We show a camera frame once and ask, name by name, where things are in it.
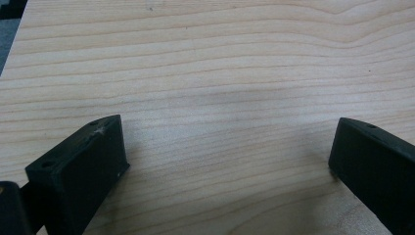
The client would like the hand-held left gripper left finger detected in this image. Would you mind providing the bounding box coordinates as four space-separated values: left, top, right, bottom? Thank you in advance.
20 114 131 235

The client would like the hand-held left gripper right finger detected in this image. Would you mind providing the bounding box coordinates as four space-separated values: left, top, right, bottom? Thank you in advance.
328 117 415 235

